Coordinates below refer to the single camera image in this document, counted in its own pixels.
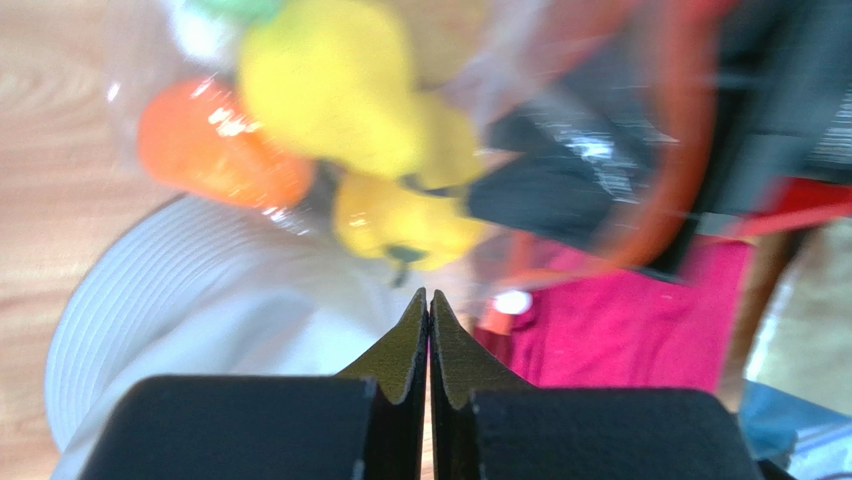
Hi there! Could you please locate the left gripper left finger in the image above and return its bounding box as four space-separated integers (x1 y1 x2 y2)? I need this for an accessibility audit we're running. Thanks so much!
81 290 428 479

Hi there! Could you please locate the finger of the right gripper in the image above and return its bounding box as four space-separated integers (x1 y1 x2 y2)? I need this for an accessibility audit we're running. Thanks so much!
465 95 693 266

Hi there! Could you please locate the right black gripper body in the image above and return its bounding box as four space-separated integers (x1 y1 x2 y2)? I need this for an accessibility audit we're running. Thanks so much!
642 1 851 280

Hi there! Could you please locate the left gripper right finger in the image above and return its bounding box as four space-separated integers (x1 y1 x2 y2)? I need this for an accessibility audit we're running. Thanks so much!
429 292 762 479

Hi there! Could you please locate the clear zip top bag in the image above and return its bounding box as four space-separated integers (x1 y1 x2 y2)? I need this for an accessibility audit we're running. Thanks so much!
105 1 732 299

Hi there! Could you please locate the yellow fake pepper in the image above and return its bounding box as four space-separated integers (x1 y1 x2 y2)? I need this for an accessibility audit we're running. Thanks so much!
333 93 486 275

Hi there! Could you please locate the yellow fake pear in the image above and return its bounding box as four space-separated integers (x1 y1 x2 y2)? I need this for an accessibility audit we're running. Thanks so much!
237 1 431 178

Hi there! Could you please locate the orange fake fruit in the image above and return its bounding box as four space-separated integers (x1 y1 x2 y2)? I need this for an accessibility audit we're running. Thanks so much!
137 77 316 209

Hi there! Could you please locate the white fake cauliflower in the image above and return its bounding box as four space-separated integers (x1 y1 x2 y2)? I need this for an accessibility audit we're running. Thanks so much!
159 0 285 72

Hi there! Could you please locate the red plastic tray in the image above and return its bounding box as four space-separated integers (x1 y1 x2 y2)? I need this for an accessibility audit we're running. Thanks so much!
697 178 851 240

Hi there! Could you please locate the magenta folded cloth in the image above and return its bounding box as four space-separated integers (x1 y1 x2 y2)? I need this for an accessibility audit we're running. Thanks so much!
473 239 757 393

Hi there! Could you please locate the beige bucket hat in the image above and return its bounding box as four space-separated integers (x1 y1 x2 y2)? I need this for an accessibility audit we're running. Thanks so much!
44 196 414 479

